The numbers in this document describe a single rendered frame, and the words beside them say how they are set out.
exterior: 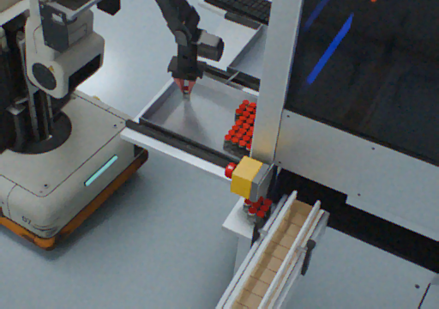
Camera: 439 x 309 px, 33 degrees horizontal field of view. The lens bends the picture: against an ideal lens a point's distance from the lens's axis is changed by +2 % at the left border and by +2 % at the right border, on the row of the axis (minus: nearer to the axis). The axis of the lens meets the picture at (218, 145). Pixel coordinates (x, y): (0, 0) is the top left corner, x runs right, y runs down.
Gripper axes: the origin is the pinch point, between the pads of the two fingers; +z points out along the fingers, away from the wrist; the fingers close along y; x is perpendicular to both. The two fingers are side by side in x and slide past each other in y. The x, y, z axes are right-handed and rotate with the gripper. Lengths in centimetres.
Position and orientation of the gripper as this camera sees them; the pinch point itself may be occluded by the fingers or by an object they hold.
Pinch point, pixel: (186, 89)
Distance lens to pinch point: 211.9
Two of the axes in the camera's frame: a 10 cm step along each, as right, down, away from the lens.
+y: 9.7, 1.9, -1.1
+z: -0.6, 7.0, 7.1
